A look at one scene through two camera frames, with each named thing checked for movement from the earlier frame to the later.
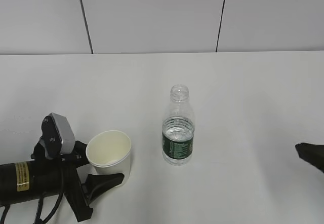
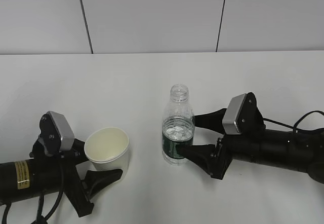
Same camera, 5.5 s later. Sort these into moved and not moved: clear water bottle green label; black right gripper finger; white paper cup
Moved: black right gripper finger
Not moved: clear water bottle green label; white paper cup
